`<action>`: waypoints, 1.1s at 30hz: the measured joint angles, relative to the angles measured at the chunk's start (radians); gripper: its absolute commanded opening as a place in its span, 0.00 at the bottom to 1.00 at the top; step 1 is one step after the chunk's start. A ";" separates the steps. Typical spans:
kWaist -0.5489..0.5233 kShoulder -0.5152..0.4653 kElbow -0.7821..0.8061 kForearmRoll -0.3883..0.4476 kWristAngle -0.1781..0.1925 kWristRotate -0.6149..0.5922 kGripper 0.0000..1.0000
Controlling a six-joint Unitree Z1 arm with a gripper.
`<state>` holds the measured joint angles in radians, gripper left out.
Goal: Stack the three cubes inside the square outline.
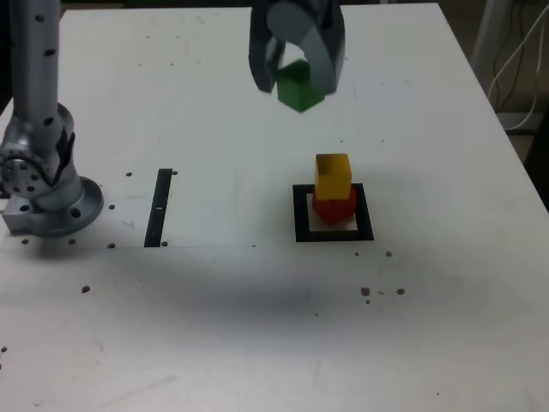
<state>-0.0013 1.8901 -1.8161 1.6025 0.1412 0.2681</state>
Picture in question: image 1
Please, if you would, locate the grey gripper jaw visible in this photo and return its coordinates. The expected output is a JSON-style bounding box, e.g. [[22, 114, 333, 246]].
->
[[264, 0, 347, 103], [248, 0, 287, 94]]

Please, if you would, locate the yellow cube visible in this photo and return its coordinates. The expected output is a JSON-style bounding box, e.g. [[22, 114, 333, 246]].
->
[[315, 153, 354, 202]]

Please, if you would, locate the black tape strip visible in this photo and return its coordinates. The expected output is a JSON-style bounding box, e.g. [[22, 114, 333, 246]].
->
[[143, 168, 173, 249]]

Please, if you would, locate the white post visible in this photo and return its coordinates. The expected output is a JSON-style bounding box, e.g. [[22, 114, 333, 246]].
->
[[471, 0, 508, 65]]

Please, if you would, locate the green cube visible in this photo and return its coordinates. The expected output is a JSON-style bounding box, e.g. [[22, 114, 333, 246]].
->
[[276, 60, 324, 115]]

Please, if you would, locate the thin black cable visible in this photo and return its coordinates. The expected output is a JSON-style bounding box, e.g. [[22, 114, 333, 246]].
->
[[492, 0, 528, 111]]

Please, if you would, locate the white cable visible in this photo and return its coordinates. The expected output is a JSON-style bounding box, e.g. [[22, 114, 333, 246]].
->
[[488, 0, 549, 130]]

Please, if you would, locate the red cube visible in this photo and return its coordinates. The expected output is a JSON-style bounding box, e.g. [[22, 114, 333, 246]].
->
[[311, 188, 359, 227]]

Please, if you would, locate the black tape square outline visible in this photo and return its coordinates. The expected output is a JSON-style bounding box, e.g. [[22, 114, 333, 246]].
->
[[292, 183, 375, 243]]

